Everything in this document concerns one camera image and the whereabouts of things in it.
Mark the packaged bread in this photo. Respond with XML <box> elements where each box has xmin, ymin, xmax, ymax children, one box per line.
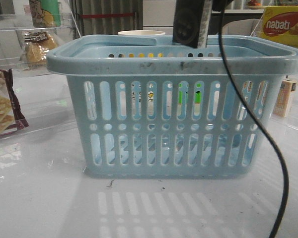
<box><xmin>21</xmin><ymin>31</ymin><xmax>58</xmax><ymax>69</ymax></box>

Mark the light blue plastic basket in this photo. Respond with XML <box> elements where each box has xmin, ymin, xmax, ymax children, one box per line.
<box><xmin>46</xmin><ymin>34</ymin><xmax>298</xmax><ymax>179</ymax></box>

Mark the white paper cup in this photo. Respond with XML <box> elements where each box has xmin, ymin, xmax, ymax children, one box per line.
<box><xmin>118</xmin><ymin>30</ymin><xmax>165</xmax><ymax>37</ymax></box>

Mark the white cabinet in background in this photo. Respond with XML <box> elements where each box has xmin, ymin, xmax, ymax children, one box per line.
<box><xmin>143</xmin><ymin>0</ymin><xmax>176</xmax><ymax>35</ymax></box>

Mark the clear acrylic shelf left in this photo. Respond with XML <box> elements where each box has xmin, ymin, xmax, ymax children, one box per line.
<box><xmin>0</xmin><ymin>12</ymin><xmax>82</xmax><ymax>139</ymax></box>

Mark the clear acrylic shelf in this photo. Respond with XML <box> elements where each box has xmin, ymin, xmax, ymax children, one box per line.
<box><xmin>0</xmin><ymin>12</ymin><xmax>82</xmax><ymax>139</ymax></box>
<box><xmin>249</xmin><ymin>18</ymin><xmax>298</xmax><ymax>132</ymax></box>

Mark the clear acrylic shelf right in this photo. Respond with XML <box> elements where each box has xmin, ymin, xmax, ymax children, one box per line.
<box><xmin>249</xmin><ymin>18</ymin><xmax>298</xmax><ymax>132</ymax></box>

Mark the small beige snack box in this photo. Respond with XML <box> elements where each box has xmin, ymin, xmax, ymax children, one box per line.
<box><xmin>273</xmin><ymin>79</ymin><xmax>297</xmax><ymax>118</ymax></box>

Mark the brown cracker package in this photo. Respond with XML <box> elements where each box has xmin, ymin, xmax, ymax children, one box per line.
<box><xmin>0</xmin><ymin>69</ymin><xmax>29</xmax><ymax>136</ymax></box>

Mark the green cartoon snack package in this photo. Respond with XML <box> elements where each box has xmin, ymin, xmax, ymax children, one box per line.
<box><xmin>28</xmin><ymin>0</ymin><xmax>61</xmax><ymax>28</ymax></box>

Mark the yellow nabati wafer box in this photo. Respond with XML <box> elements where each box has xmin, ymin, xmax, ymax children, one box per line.
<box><xmin>258</xmin><ymin>6</ymin><xmax>298</xmax><ymax>48</ymax></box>

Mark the black cable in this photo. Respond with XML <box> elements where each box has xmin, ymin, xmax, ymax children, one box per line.
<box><xmin>213</xmin><ymin>0</ymin><xmax>289</xmax><ymax>238</ymax></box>

